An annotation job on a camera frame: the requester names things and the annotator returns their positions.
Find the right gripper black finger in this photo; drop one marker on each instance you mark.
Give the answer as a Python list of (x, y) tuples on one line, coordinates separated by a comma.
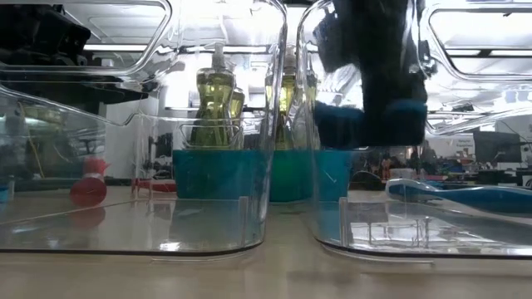
[(390, 83)]

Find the light blue sponge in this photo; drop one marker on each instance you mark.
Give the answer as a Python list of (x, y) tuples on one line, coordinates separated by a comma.
[(341, 124)]

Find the clear green soap pump bottle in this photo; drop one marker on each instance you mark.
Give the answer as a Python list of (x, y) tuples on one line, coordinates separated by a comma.
[(214, 95), (287, 95)]

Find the blue and white dish brush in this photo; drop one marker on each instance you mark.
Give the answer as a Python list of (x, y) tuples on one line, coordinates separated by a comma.
[(478, 199)]

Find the clear plastic bin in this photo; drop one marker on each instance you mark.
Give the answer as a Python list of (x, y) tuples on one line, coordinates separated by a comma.
[(415, 236), (124, 232)]

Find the red dish brush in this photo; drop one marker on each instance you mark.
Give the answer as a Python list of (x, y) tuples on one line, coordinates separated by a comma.
[(88, 191)]

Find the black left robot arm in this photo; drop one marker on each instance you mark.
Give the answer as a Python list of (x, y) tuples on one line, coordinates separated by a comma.
[(37, 33)]

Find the black monitor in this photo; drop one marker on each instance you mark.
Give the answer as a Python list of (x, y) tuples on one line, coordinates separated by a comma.
[(496, 147)]

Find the teal plastic tray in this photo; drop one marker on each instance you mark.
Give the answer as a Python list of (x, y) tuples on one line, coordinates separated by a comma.
[(291, 178)]

